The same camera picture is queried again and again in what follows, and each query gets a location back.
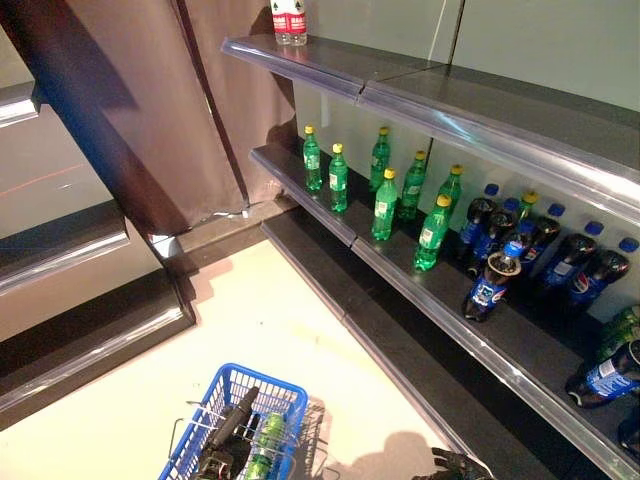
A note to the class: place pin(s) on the pepsi cola bottle blue cap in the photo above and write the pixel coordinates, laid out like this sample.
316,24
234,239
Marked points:
592,280
542,240
474,225
565,265
489,290
492,235
607,377

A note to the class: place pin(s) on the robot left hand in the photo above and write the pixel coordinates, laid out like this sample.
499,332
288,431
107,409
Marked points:
214,465

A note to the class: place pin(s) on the brown fabric curtain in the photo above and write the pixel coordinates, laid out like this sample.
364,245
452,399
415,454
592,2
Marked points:
165,100

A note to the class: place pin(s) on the blue plastic shopping basket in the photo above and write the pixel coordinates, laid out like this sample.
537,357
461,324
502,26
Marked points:
235,385

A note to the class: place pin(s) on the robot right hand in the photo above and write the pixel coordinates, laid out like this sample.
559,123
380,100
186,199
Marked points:
457,467

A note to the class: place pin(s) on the dark shelving unit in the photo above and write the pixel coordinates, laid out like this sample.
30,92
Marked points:
65,300

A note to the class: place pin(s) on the green soda bottle yellow cap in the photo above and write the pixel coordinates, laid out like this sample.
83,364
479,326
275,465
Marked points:
338,180
528,200
312,160
431,235
412,187
384,210
451,187
378,160

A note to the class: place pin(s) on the dark shelf board clear edge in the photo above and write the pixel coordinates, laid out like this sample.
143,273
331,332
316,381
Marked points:
450,100
500,335

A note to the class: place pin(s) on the water bottle red label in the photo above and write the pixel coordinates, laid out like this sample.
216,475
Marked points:
289,22

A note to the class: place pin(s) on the dark cola bottle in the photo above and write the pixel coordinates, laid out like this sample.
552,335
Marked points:
235,417

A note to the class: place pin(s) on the dark base shelf board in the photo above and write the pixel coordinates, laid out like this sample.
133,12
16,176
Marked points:
390,340

